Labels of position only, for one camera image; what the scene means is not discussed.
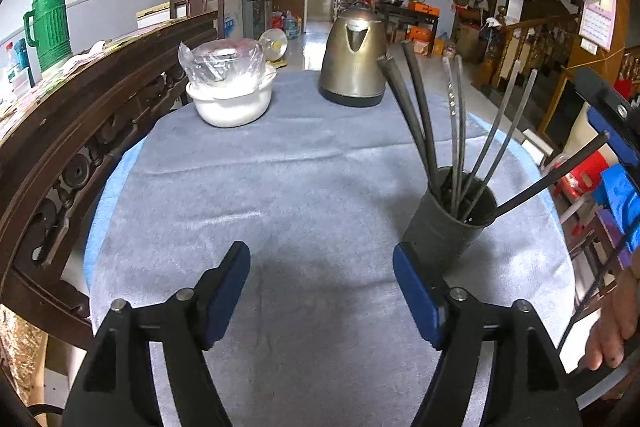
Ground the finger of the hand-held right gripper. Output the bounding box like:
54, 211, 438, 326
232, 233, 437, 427
574, 67, 640, 168

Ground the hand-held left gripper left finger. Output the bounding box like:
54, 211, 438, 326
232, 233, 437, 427
62, 241, 252, 427

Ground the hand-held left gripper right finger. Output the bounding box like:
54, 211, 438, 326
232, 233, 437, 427
392, 242, 583, 427

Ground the dark grey utensil holder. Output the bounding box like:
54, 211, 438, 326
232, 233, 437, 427
402, 165, 499, 281

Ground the thin dark chopstick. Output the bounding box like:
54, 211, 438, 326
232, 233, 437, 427
492, 131, 612, 218

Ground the thick black chopstick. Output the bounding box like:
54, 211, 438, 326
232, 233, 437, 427
375, 55, 444, 204
401, 39, 447, 188

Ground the person's right hand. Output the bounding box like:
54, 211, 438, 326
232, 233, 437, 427
584, 264, 640, 371

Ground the blue bag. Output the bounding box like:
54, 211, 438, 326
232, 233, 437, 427
597, 166, 640, 254

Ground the wooden stair railing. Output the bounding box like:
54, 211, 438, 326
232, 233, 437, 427
474, 13, 582, 108

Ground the grey towel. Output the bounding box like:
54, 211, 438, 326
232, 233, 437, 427
89, 69, 577, 427

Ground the light blue cloth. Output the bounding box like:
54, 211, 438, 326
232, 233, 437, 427
83, 114, 576, 310

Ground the white bowl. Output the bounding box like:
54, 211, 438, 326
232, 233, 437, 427
185, 66, 279, 128

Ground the golden patterned cloth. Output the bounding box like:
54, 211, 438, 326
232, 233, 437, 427
0, 303, 49, 409

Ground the dark carved wooden table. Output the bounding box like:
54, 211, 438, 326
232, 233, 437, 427
0, 9, 222, 350

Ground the bronze electric kettle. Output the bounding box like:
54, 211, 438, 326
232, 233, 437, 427
318, 1, 389, 109

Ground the dark side table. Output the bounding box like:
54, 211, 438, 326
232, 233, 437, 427
374, 1, 442, 44

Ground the small yellow floor fan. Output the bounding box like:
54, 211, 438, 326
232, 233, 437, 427
258, 29, 290, 69

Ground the white crumpled tissue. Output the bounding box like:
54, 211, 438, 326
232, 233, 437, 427
62, 40, 109, 73

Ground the white appliance with blue print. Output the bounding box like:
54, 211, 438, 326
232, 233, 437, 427
222, 0, 244, 40

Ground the white chest freezer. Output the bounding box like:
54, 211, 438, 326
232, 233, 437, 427
135, 1, 174, 30

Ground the wooden chair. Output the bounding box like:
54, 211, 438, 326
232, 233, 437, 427
168, 0, 225, 40

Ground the blue bottle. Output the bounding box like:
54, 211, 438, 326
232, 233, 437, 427
14, 38, 32, 70

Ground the red-capped plastic bottle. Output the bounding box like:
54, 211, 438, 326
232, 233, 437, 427
4, 42, 21, 84

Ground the green thermos flask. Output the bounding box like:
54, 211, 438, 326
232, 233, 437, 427
23, 0, 74, 73

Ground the pink wall calendar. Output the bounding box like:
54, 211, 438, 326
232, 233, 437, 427
578, 0, 617, 53

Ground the black cable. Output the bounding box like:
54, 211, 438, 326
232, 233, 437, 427
556, 199, 640, 354

